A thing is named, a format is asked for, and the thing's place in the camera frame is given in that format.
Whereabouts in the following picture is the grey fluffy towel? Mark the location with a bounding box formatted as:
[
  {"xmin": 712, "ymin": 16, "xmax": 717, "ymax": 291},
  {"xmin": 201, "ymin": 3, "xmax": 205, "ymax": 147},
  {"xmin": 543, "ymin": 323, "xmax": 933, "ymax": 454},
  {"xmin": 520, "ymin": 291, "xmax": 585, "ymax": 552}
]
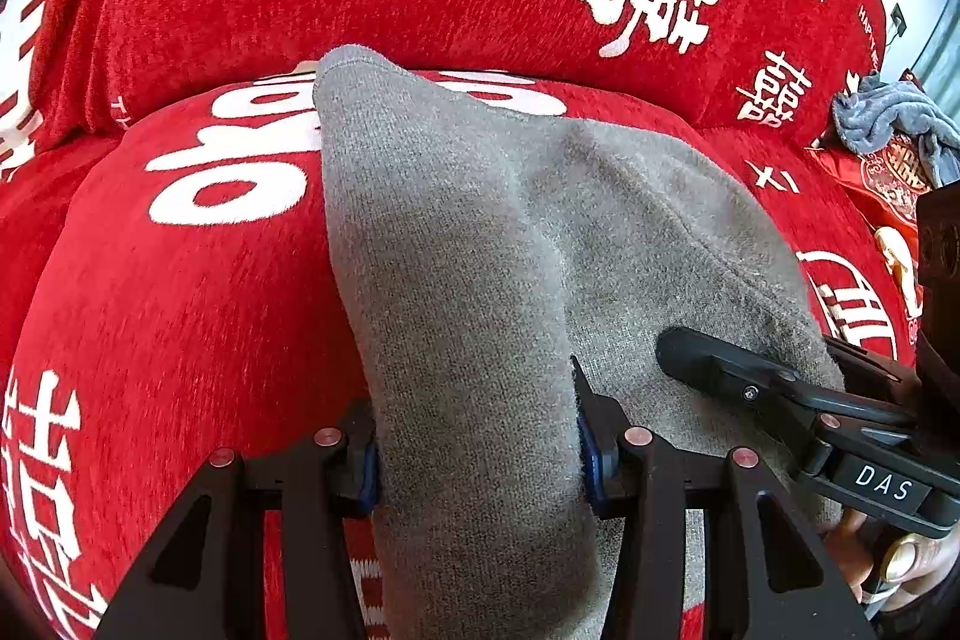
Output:
[{"xmin": 832, "ymin": 74, "xmax": 960, "ymax": 185}]

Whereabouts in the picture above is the red glossy printed bag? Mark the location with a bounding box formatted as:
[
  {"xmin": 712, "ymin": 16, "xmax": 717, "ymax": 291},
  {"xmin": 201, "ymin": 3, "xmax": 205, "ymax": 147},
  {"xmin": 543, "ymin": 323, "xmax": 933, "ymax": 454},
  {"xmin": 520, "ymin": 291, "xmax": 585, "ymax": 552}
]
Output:
[{"xmin": 806, "ymin": 134, "xmax": 935, "ymax": 348}]

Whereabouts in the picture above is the grey knit garment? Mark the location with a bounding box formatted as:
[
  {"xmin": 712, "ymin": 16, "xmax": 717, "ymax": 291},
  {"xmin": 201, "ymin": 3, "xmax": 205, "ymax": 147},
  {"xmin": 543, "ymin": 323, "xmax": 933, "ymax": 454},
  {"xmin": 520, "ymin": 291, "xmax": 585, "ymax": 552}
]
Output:
[{"xmin": 311, "ymin": 44, "xmax": 848, "ymax": 640}]

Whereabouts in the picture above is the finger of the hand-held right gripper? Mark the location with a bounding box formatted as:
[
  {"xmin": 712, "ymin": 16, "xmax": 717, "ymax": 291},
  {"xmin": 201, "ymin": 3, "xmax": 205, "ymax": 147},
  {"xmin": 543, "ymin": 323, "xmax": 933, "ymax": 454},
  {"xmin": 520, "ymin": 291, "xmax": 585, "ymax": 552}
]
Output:
[
  {"xmin": 825, "ymin": 338, "xmax": 920, "ymax": 413},
  {"xmin": 656, "ymin": 326, "xmax": 920, "ymax": 438}
]

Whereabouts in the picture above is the person's right hand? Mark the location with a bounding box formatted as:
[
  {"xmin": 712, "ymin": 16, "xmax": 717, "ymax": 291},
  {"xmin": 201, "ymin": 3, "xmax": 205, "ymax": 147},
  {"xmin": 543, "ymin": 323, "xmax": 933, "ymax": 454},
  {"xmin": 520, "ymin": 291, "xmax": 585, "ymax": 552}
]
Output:
[{"xmin": 825, "ymin": 509, "xmax": 960, "ymax": 603}]

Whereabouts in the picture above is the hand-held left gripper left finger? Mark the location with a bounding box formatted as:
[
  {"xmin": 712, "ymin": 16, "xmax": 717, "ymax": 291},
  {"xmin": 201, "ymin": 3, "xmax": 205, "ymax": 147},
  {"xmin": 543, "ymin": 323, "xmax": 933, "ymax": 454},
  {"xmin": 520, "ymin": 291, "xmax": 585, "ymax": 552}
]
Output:
[{"xmin": 94, "ymin": 396, "xmax": 380, "ymax": 640}]

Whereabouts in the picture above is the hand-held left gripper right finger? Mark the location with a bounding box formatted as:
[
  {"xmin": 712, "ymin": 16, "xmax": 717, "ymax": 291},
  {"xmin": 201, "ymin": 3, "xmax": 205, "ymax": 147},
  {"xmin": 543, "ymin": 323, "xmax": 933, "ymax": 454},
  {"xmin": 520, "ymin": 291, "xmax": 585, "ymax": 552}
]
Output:
[{"xmin": 570, "ymin": 353, "xmax": 878, "ymax": 640}]

